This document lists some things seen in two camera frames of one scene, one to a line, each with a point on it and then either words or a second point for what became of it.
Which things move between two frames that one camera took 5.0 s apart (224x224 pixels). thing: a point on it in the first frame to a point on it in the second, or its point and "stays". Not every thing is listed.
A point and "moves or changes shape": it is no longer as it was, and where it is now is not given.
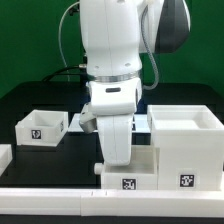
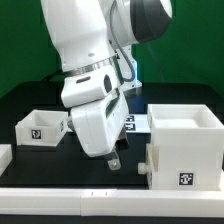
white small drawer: [41, 128] stays
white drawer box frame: [190, 147] stays
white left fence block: [6, 156] stays
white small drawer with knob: [140, 174] moves or changes shape
